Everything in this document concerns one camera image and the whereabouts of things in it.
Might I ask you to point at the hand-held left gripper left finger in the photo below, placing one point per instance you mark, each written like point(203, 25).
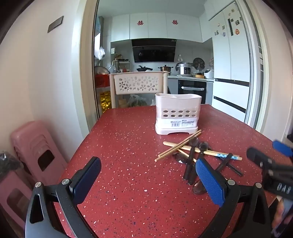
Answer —
point(88, 180)

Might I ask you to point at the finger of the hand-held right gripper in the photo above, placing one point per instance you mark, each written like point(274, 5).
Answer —
point(257, 155)
point(282, 148)

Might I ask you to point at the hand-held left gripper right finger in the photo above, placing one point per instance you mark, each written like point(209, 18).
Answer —
point(210, 180)

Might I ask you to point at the dark translucent plastic spoon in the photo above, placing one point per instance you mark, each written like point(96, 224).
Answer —
point(198, 188)
point(203, 146)
point(180, 158)
point(194, 143)

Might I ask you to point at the white plastic utensil holder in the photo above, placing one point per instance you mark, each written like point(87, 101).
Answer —
point(176, 103)

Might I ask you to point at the person's right hand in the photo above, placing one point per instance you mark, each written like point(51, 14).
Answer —
point(279, 212)

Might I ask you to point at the pink plastic stool stack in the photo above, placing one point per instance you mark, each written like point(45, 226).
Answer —
point(29, 141)

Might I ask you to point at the gold foil bag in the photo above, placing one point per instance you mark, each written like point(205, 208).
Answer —
point(105, 101)

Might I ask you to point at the black textured bag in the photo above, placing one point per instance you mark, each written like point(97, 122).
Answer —
point(8, 161)

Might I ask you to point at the small cardboard box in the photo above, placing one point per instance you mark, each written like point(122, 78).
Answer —
point(123, 103)

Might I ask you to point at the bag of green vegetables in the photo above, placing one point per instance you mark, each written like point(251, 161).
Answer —
point(137, 100)

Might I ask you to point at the small white appliance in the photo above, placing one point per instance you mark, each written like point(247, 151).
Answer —
point(208, 75)

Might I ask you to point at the wooden tray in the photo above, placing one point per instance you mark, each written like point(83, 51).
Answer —
point(199, 76)

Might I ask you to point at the white refrigerator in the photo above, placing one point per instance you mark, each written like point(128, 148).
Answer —
point(238, 57)

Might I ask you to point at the red plastic basket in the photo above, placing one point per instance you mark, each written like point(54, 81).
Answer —
point(101, 81)

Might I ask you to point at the pink hanging bag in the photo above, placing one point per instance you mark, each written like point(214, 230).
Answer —
point(211, 62)

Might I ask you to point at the white flower-cutout storage cart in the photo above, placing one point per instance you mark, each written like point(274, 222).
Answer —
point(137, 82)

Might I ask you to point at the round black rack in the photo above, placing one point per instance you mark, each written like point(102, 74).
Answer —
point(198, 63)

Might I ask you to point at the metal pan lid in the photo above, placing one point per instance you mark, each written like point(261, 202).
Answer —
point(100, 69)

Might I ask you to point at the silver rice cooker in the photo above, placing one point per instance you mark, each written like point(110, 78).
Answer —
point(184, 69)

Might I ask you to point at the white spice rack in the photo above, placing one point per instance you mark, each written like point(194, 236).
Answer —
point(121, 66)

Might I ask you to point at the cooking pot with lid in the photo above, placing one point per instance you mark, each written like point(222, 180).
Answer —
point(165, 68)

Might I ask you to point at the black wok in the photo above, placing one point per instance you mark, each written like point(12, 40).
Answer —
point(143, 68)

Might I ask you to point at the group of fridge magnets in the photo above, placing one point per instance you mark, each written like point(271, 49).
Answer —
point(237, 31)

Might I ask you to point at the hanging clear plastic bag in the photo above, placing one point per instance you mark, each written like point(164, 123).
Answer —
point(100, 53)

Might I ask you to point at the black range hood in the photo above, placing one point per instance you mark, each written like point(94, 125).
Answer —
point(153, 51)

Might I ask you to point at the white door frame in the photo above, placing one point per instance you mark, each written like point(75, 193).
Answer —
point(85, 68)

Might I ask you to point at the white wall hook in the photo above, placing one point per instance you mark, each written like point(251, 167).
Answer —
point(179, 57)

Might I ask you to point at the grey wall panel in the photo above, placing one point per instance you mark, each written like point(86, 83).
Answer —
point(55, 24)

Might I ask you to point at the white wall cabinets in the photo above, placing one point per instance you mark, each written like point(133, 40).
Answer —
point(158, 27)

